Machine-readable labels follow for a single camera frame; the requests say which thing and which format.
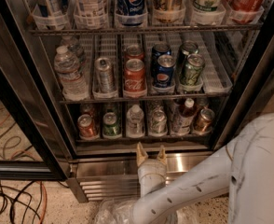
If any labelled water bottle top shelf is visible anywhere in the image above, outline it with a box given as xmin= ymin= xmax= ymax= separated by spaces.
xmin=74 ymin=0 xmax=107 ymax=29

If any silver soda can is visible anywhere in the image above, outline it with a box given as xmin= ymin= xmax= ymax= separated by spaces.
xmin=95 ymin=57 xmax=115 ymax=93

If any iced tea bottle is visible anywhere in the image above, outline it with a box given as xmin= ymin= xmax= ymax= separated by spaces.
xmin=171 ymin=98 xmax=196 ymax=135

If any glass fridge door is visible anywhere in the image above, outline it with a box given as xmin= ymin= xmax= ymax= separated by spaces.
xmin=236 ymin=56 xmax=274 ymax=133
xmin=0 ymin=0 xmax=74 ymax=180

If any silver green 7up can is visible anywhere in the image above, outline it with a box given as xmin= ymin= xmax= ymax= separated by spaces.
xmin=149 ymin=109 xmax=167 ymax=136

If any right glass fridge door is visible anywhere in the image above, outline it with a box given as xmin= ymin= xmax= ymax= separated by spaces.
xmin=236 ymin=56 xmax=274 ymax=133

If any large water bottle rear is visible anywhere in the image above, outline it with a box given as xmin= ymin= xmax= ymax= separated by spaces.
xmin=61 ymin=35 xmax=86 ymax=65

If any left glass fridge door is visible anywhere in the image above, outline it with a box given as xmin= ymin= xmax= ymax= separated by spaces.
xmin=0 ymin=0 xmax=74 ymax=180

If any stainless steel fridge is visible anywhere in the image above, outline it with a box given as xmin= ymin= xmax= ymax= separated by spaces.
xmin=0 ymin=0 xmax=274 ymax=203

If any red Coca-Cola can rear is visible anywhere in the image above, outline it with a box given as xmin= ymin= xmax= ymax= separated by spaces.
xmin=125 ymin=44 xmax=144 ymax=61

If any blue Pepsi can front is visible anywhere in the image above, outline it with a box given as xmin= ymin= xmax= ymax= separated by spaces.
xmin=153 ymin=54 xmax=175 ymax=88

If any black cable on floor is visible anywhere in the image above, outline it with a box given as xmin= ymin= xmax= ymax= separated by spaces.
xmin=0 ymin=180 xmax=70 ymax=224

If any green soda can rear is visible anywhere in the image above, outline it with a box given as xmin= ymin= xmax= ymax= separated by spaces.
xmin=176 ymin=40 xmax=199 ymax=72

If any clear plastic bag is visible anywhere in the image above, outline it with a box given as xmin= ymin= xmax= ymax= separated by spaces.
xmin=93 ymin=196 xmax=200 ymax=224

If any orange cable on floor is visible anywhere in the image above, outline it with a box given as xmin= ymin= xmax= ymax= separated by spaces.
xmin=34 ymin=180 xmax=48 ymax=224

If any large water bottle front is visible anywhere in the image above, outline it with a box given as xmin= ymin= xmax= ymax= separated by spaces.
xmin=54 ymin=46 xmax=89 ymax=101

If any large water bottle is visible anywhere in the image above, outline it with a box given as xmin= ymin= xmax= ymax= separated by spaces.
xmin=54 ymin=46 xmax=89 ymax=101
xmin=61 ymin=35 xmax=86 ymax=65

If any red Coca-Cola bottle top shelf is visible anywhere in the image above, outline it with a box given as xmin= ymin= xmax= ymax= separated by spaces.
xmin=231 ymin=0 xmax=264 ymax=24

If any blue Pepsi can rear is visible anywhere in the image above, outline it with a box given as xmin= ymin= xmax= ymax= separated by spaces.
xmin=150 ymin=42 xmax=171 ymax=76

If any green soda can bottom shelf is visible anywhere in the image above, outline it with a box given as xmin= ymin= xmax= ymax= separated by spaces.
xmin=103 ymin=112 xmax=121 ymax=138

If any green soda can front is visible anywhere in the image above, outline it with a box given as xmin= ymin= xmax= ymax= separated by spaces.
xmin=179 ymin=54 xmax=205 ymax=86

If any brown soda can bottom shelf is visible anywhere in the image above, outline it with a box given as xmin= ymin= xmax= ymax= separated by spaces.
xmin=192 ymin=108 xmax=215 ymax=135

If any red Coca-Cola can front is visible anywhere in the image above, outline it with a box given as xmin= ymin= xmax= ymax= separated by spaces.
xmin=124 ymin=59 xmax=145 ymax=92

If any blue Pepsi bottle top shelf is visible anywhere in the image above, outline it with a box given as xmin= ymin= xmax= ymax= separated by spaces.
xmin=116 ymin=0 xmax=144 ymax=26

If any brown bottle top shelf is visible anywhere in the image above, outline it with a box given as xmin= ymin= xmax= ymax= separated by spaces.
xmin=153 ymin=0 xmax=183 ymax=23

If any orange soda can bottom shelf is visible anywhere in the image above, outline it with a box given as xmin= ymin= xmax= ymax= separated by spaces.
xmin=77 ymin=114 xmax=98 ymax=138

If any small water bottle bottom shelf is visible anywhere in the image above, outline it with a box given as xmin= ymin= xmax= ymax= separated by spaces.
xmin=126 ymin=105 xmax=144 ymax=138

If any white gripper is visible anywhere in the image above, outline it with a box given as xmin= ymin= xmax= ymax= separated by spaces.
xmin=136 ymin=142 xmax=167 ymax=197

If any blue pepsi can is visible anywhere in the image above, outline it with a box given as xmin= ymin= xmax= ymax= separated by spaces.
xmin=150 ymin=42 xmax=171 ymax=76
xmin=153 ymin=54 xmax=175 ymax=88

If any red coca-cola can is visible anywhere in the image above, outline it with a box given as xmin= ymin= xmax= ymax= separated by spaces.
xmin=125 ymin=44 xmax=144 ymax=61
xmin=124 ymin=59 xmax=145 ymax=92

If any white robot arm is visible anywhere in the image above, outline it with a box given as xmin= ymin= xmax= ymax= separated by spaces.
xmin=132 ymin=113 xmax=274 ymax=224

